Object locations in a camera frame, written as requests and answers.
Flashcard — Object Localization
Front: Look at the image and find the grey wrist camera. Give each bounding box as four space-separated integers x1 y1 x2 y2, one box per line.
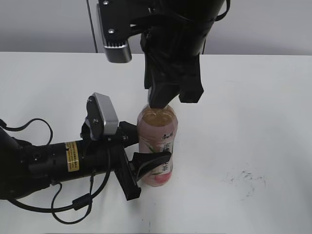
85 92 119 141
97 0 150 63

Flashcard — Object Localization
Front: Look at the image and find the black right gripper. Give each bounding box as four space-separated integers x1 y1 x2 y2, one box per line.
140 21 204 109

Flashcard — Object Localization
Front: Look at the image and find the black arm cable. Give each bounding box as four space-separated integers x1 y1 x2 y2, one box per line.
0 118 113 224
215 0 232 22

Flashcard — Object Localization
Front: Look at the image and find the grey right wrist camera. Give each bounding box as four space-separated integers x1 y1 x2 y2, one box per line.
97 0 150 63

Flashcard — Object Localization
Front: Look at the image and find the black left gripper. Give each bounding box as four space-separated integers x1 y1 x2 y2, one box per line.
80 121 172 200

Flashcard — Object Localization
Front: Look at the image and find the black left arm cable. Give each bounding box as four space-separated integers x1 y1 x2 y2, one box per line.
0 118 113 224

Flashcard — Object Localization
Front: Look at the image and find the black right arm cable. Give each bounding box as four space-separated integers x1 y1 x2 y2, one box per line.
215 0 232 22

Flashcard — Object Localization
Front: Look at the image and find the peach oolong tea bottle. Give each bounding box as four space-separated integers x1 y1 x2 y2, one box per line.
137 105 178 187

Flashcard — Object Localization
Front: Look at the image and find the white bottle cap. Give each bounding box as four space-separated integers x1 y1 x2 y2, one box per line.
147 87 152 103

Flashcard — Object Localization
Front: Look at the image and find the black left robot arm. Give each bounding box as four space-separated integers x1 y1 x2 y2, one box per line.
0 121 171 200

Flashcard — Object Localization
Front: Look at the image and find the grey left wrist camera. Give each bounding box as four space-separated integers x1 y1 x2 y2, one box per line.
85 92 119 141

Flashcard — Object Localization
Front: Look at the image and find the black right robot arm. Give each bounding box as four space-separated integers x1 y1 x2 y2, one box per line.
118 0 230 110

